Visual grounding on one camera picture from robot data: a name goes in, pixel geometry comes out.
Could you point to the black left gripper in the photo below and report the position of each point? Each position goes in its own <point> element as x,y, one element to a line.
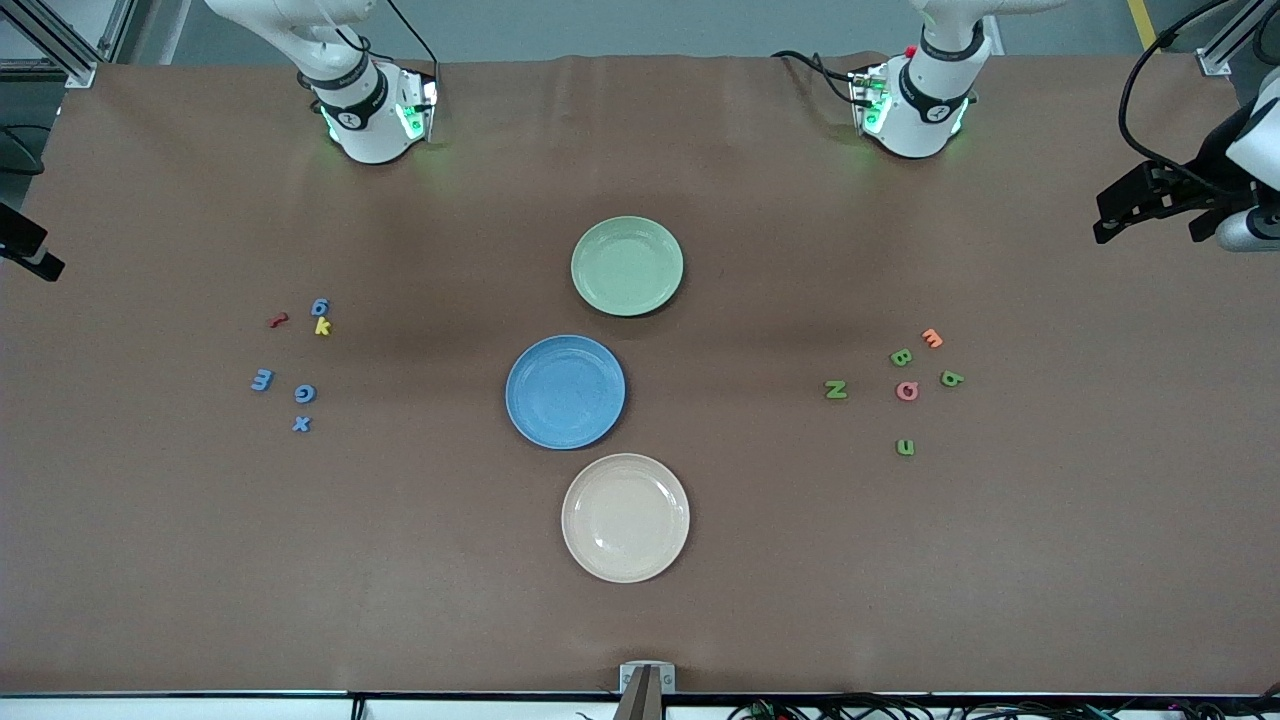
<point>1207,163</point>

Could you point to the blue foam letter E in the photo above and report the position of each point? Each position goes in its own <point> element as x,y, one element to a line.
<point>262,381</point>

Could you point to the green foam letter q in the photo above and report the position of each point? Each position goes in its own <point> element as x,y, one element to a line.
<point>951,378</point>

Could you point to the blue foam letter G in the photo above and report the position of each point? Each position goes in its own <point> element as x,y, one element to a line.
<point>298,394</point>

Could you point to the green foam letter B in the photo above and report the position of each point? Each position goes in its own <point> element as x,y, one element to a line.
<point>900,357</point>

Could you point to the green foam letter N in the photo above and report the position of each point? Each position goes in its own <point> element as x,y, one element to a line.
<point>836,390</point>

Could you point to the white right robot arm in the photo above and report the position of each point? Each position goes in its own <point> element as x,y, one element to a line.
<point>365,130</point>

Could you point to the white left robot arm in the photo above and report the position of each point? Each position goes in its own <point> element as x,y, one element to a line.
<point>925,120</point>

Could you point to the orange foam letter m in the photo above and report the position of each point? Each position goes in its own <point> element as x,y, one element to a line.
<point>931,339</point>

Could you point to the pink foam letter G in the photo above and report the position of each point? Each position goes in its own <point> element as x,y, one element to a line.
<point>899,391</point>

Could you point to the brown table mat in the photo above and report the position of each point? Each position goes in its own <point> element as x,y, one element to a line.
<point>400,600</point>

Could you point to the green plate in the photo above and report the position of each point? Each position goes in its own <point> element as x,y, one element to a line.
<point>627,266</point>

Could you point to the blue plate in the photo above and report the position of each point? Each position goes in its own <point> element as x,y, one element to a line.
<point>565,392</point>

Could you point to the cream plate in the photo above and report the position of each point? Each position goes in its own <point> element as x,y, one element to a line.
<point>625,518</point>

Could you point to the aluminium frame profile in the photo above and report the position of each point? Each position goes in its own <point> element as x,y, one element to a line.
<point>82,75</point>
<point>1213,62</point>

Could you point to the grey metal camera bracket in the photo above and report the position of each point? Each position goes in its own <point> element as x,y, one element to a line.
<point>647,690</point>

